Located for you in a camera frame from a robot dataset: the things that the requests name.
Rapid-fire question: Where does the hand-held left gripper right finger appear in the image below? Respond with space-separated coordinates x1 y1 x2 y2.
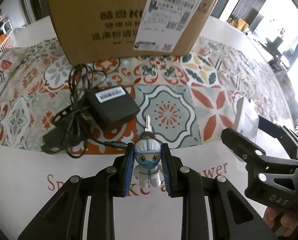
161 142 280 240

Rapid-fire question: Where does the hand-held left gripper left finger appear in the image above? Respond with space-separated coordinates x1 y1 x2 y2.
17 142 135 240

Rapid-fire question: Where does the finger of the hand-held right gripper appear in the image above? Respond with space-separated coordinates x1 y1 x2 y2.
221 127 298 181
257 115 298 153

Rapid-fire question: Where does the medic figurine keychain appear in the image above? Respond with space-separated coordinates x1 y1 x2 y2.
132 115 164 188

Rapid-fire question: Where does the white box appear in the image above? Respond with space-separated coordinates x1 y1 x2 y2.
232 96 260 141

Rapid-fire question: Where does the brown cardboard box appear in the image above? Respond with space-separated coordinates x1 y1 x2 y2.
46 0 220 67

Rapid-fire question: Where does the person's right hand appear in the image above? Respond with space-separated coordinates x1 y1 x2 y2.
262 203 298 231

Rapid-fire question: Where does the black power adapter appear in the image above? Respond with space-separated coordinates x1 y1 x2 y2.
85 85 141 131

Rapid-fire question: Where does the patterned tile table runner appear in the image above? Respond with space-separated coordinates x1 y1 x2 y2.
0 36 298 156

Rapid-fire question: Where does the small black plug block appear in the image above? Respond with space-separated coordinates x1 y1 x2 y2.
41 127 72 155

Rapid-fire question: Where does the white plastic fruit basket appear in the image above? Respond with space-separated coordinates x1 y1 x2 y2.
0 28 16 53

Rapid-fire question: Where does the white cubby shelf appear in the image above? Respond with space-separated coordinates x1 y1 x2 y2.
0 21 14 35

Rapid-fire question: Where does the dark glass sliding door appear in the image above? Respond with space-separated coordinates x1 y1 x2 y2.
19 0 52 26

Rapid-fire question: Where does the black tangled cable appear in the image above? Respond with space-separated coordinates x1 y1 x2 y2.
52 64 128 159

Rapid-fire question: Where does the dark slatted wall panel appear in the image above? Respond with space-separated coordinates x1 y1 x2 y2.
231 0 275 26

